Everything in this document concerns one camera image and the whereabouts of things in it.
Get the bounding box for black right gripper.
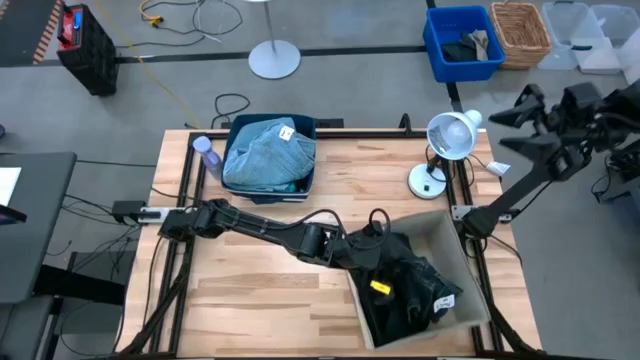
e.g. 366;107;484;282
488;81;606;182

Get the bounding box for dark denim jeans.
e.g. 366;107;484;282
383;231;464;332

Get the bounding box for white handwritten pants tag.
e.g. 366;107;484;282
431;293;457;315

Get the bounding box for light blue jeans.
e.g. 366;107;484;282
221;116;318;194

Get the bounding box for dark clothes in bin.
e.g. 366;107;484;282
440;31;482;64

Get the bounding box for small white paper item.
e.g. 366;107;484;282
485;160;513;178

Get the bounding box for white desk lamp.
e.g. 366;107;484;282
406;108;486;202

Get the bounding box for clear plastic container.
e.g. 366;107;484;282
572;3;640;86
537;0;594;73

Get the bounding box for blue plastic bin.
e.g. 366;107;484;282
422;5;508;84

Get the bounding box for wicker basket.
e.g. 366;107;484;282
488;0;555;72

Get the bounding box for beige fabric box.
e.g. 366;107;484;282
345;209;493;351

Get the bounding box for beige cloth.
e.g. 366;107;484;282
469;28;492;63

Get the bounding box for navy striped fabric bin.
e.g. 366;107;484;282
219;112;319;206

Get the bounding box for purple spray bottle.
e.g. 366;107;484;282
191;135;224;182

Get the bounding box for grey round-base floor stand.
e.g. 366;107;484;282
246;0;303;82

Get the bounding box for white power strip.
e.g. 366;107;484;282
137;206;172;225

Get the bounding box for black power adapter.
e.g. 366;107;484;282
110;198;147;225

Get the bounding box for grey desk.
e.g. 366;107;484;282
0;150;79;306

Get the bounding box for black red equipment case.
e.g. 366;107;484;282
55;3;121;98

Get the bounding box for white paper sheet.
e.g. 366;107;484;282
0;165;24;208

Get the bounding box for dark mat striped edge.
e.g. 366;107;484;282
0;0;65;67

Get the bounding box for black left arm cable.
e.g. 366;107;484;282
276;206;392;237

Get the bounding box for black equipment with cables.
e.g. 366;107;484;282
591;148;640;205

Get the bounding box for black aluminium table frame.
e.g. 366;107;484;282
116;126;547;360

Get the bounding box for black clamp bracket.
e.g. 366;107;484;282
397;112;416;137

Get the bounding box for black looped floor cable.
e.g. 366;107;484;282
209;92;252;131

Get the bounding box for black floor cable bundle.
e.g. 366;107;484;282
141;0;246;50

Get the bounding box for yellow cable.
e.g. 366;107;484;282
93;0;201;130

